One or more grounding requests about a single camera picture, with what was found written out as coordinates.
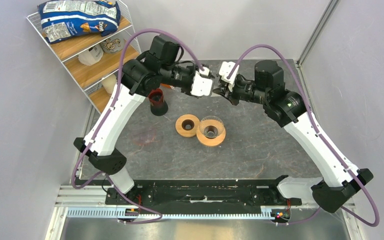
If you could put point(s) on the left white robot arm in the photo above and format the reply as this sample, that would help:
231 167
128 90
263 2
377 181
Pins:
137 78

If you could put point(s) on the clear glass dripper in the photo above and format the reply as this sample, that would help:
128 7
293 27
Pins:
211 127

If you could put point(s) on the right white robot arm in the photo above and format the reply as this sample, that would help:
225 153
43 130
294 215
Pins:
287 109

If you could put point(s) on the white wire wooden shelf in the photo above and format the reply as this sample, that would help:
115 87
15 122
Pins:
89 78

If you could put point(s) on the red black dripper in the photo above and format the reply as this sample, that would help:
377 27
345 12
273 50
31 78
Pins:
158 105

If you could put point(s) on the cream white bottle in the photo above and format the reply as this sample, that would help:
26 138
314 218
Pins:
110 84

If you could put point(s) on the white plastic jug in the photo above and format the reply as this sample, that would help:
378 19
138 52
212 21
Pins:
91 56

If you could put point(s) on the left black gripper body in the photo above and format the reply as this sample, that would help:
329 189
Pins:
180 76

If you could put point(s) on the orange white filter box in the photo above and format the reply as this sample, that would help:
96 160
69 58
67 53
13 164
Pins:
167 86

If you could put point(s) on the wooden ring stand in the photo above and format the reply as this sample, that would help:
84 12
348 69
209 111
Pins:
211 142
187 125

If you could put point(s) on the blue Doritos chip bag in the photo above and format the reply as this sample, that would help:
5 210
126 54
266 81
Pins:
64 19

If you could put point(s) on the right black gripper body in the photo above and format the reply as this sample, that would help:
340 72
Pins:
242 90

